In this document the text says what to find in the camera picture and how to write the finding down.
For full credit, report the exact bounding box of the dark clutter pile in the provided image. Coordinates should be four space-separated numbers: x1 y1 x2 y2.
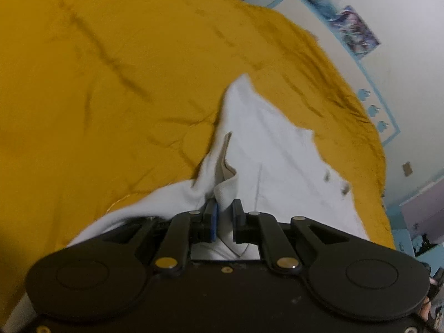
411 229 443 257

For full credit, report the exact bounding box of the lavender and blue cabinet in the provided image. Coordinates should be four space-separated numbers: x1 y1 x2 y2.
398 178 444 250

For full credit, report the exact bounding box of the white printed t-shirt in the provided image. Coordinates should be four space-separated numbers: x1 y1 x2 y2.
67 73 369 261

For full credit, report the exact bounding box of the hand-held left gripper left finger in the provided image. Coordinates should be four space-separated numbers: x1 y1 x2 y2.
100 198 219 279

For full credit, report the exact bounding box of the mustard yellow blanket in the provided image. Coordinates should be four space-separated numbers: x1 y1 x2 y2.
0 0 397 306

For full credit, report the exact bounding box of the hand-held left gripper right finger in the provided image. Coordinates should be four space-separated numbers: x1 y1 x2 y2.
232 198 351 276

